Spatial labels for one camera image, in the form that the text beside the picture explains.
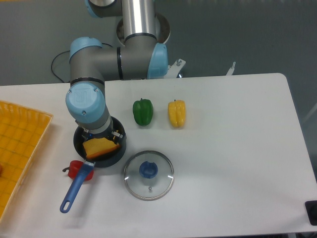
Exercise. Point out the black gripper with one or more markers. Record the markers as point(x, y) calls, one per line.
point(114, 133)

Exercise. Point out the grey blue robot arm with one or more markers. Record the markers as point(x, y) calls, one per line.
point(91, 65)

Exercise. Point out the green bell pepper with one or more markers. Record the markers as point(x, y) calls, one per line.
point(143, 112)

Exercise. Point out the red bell pepper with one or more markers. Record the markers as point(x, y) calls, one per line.
point(73, 169)

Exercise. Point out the glass lid blue knob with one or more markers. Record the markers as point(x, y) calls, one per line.
point(148, 175)

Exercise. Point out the yellow bell pepper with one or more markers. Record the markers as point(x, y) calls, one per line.
point(177, 113)

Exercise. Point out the yellow plastic basket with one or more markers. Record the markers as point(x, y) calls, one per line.
point(21, 132)

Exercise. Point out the black object table corner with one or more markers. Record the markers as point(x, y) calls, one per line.
point(311, 208)

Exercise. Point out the dark pot blue handle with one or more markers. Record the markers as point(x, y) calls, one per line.
point(102, 161)

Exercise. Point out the white bracket right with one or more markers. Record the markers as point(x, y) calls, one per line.
point(231, 69)

